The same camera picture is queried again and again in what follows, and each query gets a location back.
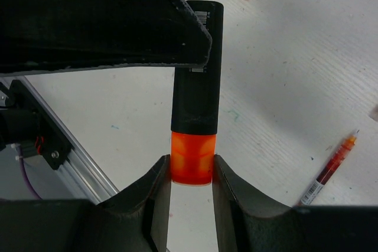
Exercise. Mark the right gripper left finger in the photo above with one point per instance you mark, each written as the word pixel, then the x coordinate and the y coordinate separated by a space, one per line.
pixel 137 217

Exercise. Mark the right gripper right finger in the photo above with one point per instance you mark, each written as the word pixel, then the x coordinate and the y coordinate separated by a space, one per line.
pixel 246 218

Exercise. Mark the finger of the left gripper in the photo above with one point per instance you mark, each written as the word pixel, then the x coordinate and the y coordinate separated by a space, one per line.
pixel 52 36

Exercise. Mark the black orange highlighter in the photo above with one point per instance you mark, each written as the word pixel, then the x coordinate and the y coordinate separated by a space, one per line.
pixel 195 106

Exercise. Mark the red ink pen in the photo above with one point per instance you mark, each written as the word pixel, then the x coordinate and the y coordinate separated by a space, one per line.
pixel 330 168

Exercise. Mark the clear pen cap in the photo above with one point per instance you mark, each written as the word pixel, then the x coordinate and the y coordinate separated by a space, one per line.
pixel 374 114

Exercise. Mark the aluminium front rail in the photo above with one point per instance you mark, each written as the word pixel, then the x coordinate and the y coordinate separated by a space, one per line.
pixel 79 172

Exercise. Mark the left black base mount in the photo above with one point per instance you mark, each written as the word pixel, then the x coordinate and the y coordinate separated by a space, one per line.
pixel 25 122

